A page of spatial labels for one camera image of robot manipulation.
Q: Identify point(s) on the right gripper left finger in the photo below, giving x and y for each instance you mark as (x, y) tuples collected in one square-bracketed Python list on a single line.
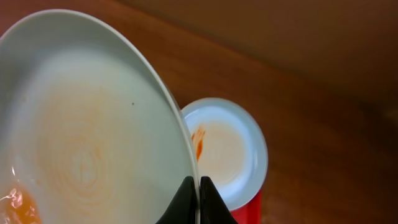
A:
[(182, 208)]

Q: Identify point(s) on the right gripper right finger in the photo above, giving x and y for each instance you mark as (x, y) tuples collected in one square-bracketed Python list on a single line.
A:
[(212, 207)]

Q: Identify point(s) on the red plastic tray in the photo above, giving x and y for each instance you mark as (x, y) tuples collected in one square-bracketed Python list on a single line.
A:
[(250, 213)]

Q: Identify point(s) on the white plate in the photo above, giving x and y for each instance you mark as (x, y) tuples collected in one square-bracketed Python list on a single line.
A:
[(89, 131), (230, 148)]

